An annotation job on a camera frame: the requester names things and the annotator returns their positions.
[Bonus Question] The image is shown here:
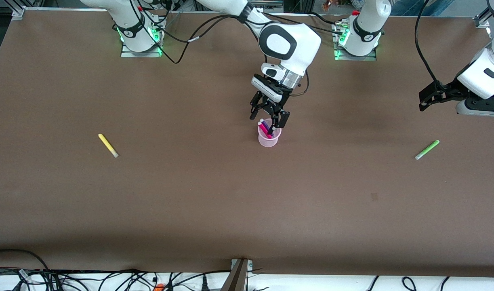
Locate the green marker pen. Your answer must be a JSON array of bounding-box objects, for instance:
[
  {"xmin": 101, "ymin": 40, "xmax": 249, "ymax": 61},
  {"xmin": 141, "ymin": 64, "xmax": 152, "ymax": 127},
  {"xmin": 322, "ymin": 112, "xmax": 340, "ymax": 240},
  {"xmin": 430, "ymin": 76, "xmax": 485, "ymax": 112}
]
[{"xmin": 415, "ymin": 140, "xmax": 440, "ymax": 161}]

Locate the yellow marker pen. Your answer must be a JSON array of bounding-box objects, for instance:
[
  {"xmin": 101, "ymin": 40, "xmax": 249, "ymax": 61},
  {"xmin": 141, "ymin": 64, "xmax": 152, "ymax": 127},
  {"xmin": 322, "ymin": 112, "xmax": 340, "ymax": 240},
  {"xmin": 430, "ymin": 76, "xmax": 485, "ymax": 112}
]
[{"xmin": 98, "ymin": 133, "xmax": 120, "ymax": 158}]

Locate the black cable to arm base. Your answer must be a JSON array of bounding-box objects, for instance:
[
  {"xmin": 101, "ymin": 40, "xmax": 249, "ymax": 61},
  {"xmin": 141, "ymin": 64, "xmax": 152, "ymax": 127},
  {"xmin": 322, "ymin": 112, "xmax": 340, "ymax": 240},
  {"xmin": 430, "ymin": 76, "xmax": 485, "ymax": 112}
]
[{"xmin": 271, "ymin": 12, "xmax": 344, "ymax": 36}]

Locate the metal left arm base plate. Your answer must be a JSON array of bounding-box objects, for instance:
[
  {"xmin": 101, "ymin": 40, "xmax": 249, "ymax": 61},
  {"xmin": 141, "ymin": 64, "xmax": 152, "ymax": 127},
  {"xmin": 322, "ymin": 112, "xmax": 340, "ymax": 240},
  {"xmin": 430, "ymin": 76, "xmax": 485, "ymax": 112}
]
[{"xmin": 334, "ymin": 22, "xmax": 377, "ymax": 61}]

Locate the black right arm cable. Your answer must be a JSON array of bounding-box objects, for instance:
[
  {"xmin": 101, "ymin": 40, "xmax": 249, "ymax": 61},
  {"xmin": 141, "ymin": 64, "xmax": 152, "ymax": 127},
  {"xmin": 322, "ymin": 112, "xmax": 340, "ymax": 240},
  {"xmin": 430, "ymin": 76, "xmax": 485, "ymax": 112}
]
[{"xmin": 128, "ymin": 0, "xmax": 251, "ymax": 64}]

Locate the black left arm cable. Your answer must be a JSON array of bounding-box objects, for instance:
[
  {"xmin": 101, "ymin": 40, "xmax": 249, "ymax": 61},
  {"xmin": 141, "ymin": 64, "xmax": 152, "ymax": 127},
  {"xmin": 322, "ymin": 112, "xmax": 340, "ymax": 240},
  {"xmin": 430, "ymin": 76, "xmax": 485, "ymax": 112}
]
[{"xmin": 415, "ymin": 0, "xmax": 439, "ymax": 84}]

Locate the thick black floor cable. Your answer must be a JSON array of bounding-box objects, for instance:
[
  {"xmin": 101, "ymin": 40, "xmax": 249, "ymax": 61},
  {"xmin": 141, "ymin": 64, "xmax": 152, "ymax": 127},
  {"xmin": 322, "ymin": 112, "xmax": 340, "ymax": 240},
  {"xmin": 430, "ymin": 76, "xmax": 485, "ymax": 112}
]
[{"xmin": 0, "ymin": 249, "xmax": 49, "ymax": 272}]

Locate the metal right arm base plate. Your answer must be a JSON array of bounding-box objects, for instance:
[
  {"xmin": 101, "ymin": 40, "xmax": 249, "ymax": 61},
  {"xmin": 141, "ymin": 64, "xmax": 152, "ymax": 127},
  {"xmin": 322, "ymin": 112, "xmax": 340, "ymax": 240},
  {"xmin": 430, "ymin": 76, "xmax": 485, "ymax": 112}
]
[{"xmin": 121, "ymin": 16, "xmax": 164, "ymax": 58}]

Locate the pink marker pen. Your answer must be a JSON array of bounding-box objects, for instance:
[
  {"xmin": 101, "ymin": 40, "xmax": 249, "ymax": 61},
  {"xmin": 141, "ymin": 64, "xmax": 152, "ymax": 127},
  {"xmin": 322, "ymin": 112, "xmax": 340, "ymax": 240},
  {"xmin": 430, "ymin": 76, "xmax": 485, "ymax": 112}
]
[{"xmin": 258, "ymin": 118, "xmax": 272, "ymax": 139}]

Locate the metal table corner bracket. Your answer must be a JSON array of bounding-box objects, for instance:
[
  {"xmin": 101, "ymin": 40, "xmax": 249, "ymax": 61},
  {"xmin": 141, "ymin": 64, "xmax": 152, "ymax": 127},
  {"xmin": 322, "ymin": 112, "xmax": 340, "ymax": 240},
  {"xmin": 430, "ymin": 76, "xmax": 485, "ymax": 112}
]
[
  {"xmin": 6, "ymin": 0, "xmax": 26, "ymax": 19},
  {"xmin": 473, "ymin": 8, "xmax": 494, "ymax": 29}
]

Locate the pink plastic pen holder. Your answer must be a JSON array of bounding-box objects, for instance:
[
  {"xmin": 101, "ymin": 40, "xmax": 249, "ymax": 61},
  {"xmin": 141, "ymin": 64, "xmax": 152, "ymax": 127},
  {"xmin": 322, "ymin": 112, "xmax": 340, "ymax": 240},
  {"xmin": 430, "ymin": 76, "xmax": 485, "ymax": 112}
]
[{"xmin": 258, "ymin": 118, "xmax": 282, "ymax": 148}]

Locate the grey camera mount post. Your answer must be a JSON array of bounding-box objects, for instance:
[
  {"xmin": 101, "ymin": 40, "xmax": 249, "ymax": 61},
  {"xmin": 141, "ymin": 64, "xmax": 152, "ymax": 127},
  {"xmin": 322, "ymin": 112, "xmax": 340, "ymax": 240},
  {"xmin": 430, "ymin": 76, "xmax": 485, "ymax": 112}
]
[{"xmin": 221, "ymin": 259, "xmax": 254, "ymax": 291}]

